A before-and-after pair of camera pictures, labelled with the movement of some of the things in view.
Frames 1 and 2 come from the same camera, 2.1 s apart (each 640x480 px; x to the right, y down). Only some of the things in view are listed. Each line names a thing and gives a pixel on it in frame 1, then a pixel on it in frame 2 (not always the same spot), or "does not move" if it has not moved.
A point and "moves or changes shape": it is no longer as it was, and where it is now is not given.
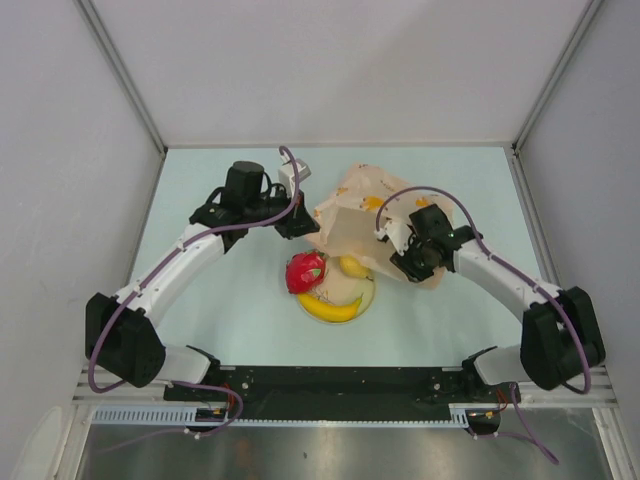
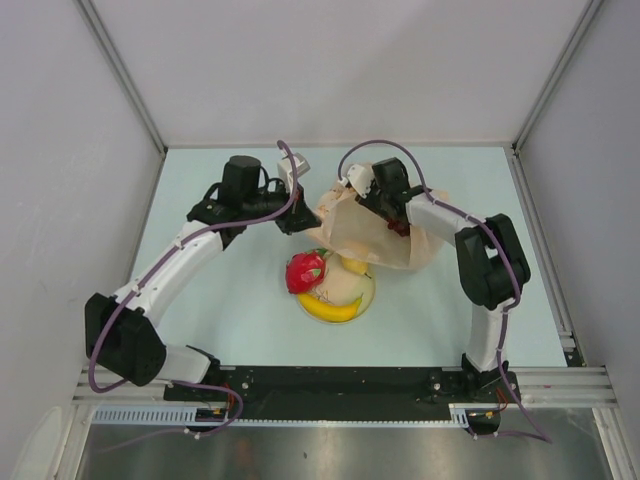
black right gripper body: x=417 y=261 to x=375 y=199
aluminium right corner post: x=589 y=12 does not move
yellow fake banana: x=329 y=311 does not move
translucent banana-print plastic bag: x=348 y=219 moves or changes shape
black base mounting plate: x=347 y=393 does not move
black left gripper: x=298 y=224 does not move
